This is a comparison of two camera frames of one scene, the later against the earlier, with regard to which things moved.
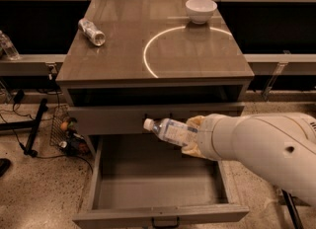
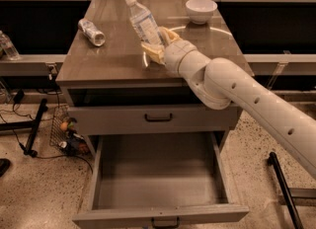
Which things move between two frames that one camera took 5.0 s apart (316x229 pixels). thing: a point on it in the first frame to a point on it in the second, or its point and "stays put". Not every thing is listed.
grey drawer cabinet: [166, 59] stays put
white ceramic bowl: [200, 10] stays put
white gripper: [204, 136] to [177, 54]
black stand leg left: [33, 124] stays put
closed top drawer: [129, 119] stays put
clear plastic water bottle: [171, 130] to [143, 22]
